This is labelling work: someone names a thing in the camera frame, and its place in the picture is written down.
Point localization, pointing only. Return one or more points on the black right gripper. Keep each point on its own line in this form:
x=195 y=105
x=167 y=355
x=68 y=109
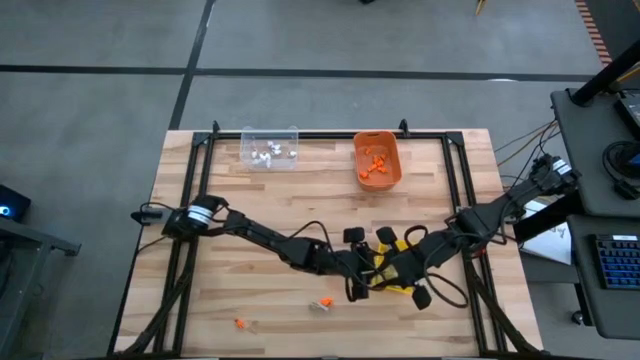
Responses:
x=410 y=262

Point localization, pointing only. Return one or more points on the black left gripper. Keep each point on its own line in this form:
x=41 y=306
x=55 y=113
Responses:
x=352 y=265

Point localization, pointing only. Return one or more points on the grey desk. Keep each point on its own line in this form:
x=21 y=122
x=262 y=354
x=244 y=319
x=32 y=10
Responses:
x=600 y=150
x=585 y=300

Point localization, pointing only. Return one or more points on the orange plastic bin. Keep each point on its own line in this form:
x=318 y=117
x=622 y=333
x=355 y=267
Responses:
x=390 y=145

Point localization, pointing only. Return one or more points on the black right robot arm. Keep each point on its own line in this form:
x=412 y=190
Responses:
x=520 y=192

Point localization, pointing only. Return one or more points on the black diagonal post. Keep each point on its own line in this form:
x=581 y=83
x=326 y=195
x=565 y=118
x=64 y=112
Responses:
x=545 y=225
x=605 y=75

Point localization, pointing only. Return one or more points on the yellow plastic basket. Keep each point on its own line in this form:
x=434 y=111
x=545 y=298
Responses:
x=380 y=256

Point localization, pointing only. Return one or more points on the yellow tripod leg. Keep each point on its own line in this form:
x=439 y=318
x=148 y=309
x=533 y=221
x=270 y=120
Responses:
x=482 y=6

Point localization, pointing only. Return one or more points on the clear plastic bin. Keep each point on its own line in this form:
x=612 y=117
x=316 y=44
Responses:
x=250 y=137

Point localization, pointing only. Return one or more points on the backlit black keyboard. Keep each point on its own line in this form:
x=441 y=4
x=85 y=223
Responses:
x=620 y=262

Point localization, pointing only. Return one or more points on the grey side table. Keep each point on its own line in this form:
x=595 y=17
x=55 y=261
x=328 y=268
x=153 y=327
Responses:
x=30 y=237

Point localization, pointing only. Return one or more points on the black laptop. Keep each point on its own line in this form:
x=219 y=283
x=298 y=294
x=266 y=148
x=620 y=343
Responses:
x=631 y=112

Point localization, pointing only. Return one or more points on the black floor mat striped edge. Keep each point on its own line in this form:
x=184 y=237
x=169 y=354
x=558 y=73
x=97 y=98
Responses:
x=620 y=20

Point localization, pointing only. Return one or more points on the black headphones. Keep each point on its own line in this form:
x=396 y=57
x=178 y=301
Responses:
x=625 y=190

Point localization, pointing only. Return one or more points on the black frame clamp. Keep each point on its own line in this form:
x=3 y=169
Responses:
x=216 y=127
x=404 y=127

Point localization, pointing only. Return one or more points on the black device with blue light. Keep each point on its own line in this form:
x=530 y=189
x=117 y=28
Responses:
x=15 y=200

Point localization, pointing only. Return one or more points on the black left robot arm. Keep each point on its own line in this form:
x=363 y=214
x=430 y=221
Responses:
x=260 y=235

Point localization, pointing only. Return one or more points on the black caster wheel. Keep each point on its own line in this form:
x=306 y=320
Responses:
x=577 y=317

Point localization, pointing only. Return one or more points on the white paper sheet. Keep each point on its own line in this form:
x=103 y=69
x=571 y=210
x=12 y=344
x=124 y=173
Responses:
x=550 y=245

